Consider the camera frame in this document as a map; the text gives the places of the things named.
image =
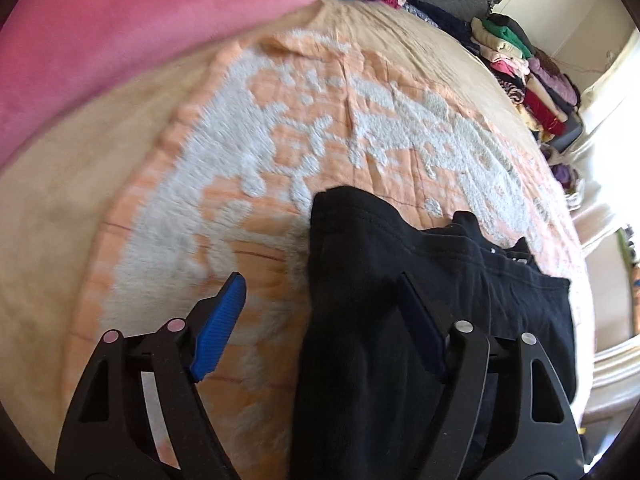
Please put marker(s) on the black orange-cuffed small garment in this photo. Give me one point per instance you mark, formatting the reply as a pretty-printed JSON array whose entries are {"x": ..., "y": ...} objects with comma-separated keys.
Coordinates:
[{"x": 363, "y": 399}]

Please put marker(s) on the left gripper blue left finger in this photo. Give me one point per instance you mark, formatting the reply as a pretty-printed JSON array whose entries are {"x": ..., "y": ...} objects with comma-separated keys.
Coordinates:
[{"x": 107, "y": 432}]

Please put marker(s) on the dark navy folded cloth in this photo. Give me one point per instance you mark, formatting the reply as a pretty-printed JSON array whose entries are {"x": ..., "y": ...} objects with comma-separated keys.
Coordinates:
[{"x": 455, "y": 27}]

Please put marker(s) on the orange white patterned blanket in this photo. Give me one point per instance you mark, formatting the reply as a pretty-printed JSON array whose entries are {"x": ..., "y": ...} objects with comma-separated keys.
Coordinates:
[{"x": 230, "y": 188}]

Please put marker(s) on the pink plush blanket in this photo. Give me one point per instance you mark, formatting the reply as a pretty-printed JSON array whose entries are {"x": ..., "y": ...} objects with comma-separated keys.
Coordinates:
[{"x": 55, "y": 54}]

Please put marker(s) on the pile of folded clothes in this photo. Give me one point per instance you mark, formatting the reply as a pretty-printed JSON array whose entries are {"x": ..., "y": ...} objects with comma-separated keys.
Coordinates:
[{"x": 543, "y": 96}]

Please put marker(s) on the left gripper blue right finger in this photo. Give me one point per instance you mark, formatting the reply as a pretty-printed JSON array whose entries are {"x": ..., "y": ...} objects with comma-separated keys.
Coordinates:
[{"x": 532, "y": 434}]

